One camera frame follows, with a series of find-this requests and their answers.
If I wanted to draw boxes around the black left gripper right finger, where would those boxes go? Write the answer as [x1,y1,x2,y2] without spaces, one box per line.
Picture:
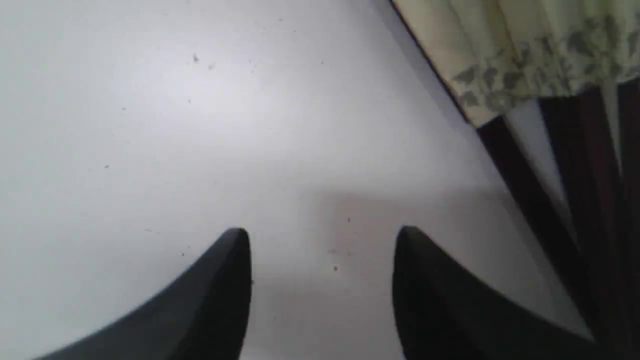
[391,226,631,360]

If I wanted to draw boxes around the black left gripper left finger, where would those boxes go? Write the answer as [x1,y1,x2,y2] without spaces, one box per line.
[41,228,252,360]

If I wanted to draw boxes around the paper folding fan purple ribs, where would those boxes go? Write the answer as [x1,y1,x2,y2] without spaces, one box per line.
[393,0,640,352]

